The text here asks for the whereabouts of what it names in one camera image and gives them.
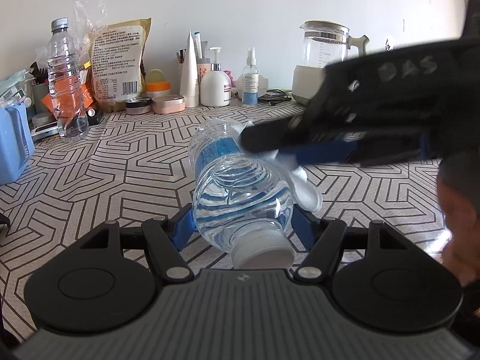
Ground white cosmetic tube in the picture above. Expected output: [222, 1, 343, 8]
[180, 32, 199, 108]

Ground orange cardboard box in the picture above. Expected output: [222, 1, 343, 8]
[41, 80, 95, 119]

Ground clear plastic bag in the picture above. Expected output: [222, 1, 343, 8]
[71, 0, 107, 63]

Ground upright clear water bottle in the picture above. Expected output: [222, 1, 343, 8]
[47, 17, 89, 141]

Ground white pump lotion bottle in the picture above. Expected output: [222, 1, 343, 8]
[200, 46, 231, 107]

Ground blue plastic jug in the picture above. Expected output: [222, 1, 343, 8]
[0, 102, 34, 185]

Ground pink round cosmetic jar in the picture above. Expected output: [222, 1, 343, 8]
[151, 94, 185, 115]

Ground glass electric kettle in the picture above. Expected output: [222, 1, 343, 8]
[291, 20, 369, 106]

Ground person's right hand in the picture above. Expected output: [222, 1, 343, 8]
[437, 150, 479, 286]

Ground orange lid jar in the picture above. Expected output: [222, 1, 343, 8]
[145, 69, 171, 98]

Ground beige printed food bag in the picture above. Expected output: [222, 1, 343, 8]
[89, 18, 151, 113]

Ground white cleaning cloth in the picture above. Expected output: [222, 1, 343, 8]
[241, 142, 323, 212]

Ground black lid round jar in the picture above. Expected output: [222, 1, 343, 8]
[125, 97, 152, 116]

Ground clear spray bottle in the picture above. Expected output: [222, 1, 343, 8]
[242, 47, 260, 106]

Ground clear blue-label water bottle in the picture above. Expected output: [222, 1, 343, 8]
[188, 119, 295, 270]

